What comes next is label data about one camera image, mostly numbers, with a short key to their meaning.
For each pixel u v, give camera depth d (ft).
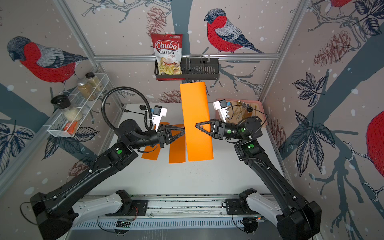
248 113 3.51
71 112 2.23
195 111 1.78
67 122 2.33
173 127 1.78
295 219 1.19
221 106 1.75
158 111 1.68
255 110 3.74
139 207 2.40
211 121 1.78
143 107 3.87
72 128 2.19
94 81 2.67
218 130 1.68
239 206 2.36
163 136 1.63
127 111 3.91
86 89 2.48
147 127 1.87
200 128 1.79
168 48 2.68
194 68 3.51
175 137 1.78
